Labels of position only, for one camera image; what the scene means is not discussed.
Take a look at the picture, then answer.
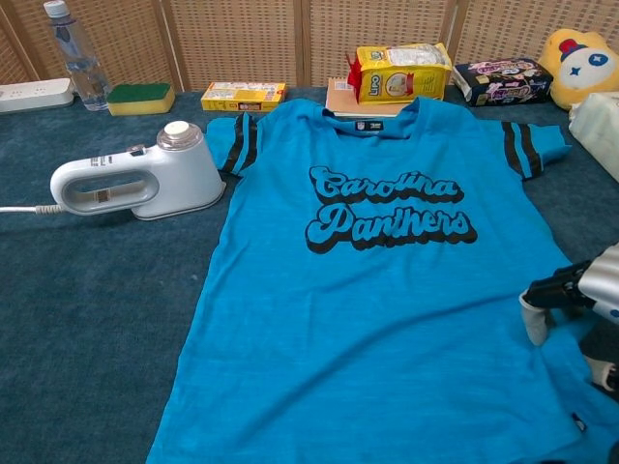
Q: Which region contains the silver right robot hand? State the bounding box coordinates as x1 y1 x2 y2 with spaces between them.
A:
518 244 619 402

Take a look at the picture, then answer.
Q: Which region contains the blue Carolina Panthers t-shirt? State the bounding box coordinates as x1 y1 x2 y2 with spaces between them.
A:
145 96 619 464

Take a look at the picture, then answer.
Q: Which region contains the white handheld garment steamer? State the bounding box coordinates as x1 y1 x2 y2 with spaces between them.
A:
49 120 227 222

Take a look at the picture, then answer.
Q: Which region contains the thin white cable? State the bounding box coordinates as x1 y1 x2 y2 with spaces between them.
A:
0 203 64 217

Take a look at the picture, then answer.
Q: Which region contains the long white tissue pack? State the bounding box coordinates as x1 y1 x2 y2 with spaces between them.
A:
568 91 619 183

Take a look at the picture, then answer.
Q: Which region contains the yellow plush toy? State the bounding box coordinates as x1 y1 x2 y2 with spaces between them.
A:
537 27 619 111

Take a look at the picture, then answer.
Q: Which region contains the dark sanitary pad pack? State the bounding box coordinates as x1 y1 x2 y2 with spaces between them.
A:
452 57 554 107

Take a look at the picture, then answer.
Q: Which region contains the yellow snack bag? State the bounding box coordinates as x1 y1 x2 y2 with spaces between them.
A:
345 42 454 105

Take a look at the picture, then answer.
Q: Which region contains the tan spiral notebook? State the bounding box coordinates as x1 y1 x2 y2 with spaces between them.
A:
324 76 412 119

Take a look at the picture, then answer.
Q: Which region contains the yellow cardboard box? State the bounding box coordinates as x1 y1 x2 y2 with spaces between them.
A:
200 80 287 114

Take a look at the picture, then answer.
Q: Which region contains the wicker folding screen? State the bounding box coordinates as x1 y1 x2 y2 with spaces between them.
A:
0 0 619 93

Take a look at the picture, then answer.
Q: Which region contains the green yellow sponge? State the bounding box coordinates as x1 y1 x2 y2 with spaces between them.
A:
105 82 176 117

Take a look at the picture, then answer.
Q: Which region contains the dark blue table carpet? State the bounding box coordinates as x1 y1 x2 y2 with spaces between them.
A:
0 85 619 464

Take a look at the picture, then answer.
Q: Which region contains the clear plastic water bottle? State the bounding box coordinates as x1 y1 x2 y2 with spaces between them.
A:
43 0 113 112

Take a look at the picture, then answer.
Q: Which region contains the white power strip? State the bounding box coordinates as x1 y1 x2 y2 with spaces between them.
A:
0 77 76 115

